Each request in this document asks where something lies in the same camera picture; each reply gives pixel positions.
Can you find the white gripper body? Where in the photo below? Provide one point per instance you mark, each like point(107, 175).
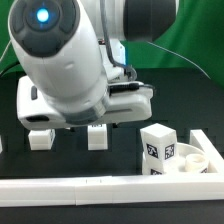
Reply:
point(38, 112)

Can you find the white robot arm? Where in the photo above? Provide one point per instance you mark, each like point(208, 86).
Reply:
point(74, 62)

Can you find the white L-shaped fence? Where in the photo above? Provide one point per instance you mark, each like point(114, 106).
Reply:
point(121, 189)

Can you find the white part left edge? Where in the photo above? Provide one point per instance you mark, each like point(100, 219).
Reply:
point(1, 147)

